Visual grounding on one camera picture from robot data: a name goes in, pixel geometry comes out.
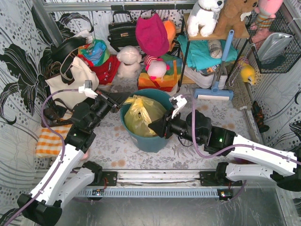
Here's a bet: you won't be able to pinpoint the teal trash bin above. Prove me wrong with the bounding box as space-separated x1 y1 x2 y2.
120 89 172 153

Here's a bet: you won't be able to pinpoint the yellow trash bag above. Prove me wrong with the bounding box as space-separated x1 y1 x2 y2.
123 95 166 137

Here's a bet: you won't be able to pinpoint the blue floor mop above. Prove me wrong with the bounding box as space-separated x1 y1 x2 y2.
193 30 234 101

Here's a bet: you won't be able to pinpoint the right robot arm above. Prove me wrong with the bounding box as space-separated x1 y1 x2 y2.
148 111 301 192

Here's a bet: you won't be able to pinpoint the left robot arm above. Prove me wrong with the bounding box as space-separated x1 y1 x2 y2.
17 92 131 226

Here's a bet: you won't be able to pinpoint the cream canvas tote bag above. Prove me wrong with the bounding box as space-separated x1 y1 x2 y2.
46 56 99 109

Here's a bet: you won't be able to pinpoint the rainbow striped bag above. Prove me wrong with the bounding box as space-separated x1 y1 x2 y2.
137 54 182 92

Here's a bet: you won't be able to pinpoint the colourful printed bag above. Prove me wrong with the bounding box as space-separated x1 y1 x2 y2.
77 39 110 67

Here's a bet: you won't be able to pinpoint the red cloth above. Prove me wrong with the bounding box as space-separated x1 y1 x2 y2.
90 55 120 85

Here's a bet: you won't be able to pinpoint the cream plush sheep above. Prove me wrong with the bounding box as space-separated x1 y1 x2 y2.
117 46 142 79

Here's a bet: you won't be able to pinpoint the pink white plush doll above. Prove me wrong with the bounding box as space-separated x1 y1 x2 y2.
144 55 170 80

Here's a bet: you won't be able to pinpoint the white sneakers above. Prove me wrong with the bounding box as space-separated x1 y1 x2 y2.
184 67 228 89

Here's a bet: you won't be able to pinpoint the pink rolled towel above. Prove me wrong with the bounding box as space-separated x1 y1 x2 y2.
80 150 90 161

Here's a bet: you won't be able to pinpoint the black leather handbag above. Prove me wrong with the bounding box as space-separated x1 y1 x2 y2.
107 10 139 52

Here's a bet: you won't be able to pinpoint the orange checkered cloth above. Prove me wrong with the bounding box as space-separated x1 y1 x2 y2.
35 128 62 158

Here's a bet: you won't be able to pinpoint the purple orange sock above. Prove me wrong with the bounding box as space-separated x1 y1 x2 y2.
234 158 252 164

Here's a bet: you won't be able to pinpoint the teal folded cloth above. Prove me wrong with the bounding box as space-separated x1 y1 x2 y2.
177 35 238 70

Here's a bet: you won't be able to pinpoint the magenta fabric hat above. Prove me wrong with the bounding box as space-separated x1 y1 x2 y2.
135 13 169 57

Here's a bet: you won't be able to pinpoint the orange plush toy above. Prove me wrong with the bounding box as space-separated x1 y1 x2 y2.
163 20 176 46

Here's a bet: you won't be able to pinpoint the yellow plush duck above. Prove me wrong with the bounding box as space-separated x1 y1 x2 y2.
238 58 255 85

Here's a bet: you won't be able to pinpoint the white plush dog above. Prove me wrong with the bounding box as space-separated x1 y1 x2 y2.
187 0 224 37

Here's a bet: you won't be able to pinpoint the silver foil pouch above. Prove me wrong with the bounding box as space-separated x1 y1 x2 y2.
257 32 293 61

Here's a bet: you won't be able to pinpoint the brown teddy bear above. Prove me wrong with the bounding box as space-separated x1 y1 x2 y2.
214 0 258 38

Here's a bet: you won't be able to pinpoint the pink plush toy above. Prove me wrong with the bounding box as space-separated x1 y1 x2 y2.
250 0 283 43

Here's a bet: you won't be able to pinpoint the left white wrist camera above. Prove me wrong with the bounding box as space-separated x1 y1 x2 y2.
78 80 98 99

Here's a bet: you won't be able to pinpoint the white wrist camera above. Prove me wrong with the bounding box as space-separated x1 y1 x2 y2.
78 80 98 99
169 95 187 119

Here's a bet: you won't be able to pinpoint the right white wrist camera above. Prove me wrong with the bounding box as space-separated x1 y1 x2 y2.
169 95 187 119

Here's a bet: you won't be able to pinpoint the aluminium front rail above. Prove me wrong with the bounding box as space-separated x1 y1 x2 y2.
34 168 287 189

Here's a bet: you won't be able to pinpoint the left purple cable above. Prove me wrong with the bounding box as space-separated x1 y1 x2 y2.
2 88 83 226

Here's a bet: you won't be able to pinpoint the black wire basket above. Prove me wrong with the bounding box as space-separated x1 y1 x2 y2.
246 11 301 74

